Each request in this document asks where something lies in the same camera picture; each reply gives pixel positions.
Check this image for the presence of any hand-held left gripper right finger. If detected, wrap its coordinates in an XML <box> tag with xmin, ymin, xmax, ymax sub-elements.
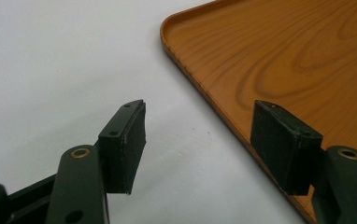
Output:
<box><xmin>250</xmin><ymin>99</ymin><xmax>357</xmax><ymax>224</ymax></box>

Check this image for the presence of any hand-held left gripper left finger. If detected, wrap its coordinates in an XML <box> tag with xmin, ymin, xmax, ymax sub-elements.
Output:
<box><xmin>45</xmin><ymin>99</ymin><xmax>147</xmax><ymax>224</ymax></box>

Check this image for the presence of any wood-grain orange tray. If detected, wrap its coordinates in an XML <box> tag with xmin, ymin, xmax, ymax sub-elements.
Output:
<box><xmin>159</xmin><ymin>0</ymin><xmax>357</xmax><ymax>224</ymax></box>

